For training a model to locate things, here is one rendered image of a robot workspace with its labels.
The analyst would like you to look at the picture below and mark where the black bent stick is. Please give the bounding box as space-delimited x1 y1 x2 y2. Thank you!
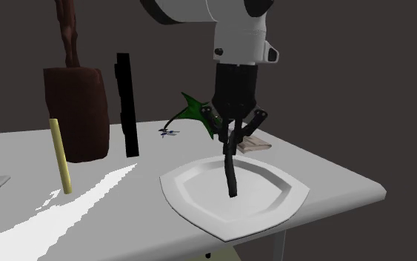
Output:
223 142 238 199

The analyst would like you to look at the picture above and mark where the green leafy plant figure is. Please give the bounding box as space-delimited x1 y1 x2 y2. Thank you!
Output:
164 91 217 140

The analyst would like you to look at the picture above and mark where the brown wooden mallet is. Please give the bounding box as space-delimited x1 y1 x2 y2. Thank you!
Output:
43 0 111 164

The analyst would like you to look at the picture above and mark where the small blue dragonfly figure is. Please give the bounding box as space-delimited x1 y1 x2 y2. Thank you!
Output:
158 128 181 139

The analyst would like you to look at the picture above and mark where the white table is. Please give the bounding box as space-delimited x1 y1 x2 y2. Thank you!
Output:
0 119 387 261

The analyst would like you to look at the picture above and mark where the white angular plate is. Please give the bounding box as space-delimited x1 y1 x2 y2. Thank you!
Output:
159 154 310 242

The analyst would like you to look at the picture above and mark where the yellow stick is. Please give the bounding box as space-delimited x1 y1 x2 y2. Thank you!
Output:
48 118 73 195

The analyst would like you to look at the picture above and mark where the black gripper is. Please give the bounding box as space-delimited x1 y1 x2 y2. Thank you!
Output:
200 63 269 155

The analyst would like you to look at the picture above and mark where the black upright slab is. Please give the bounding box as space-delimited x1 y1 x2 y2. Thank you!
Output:
113 52 140 159

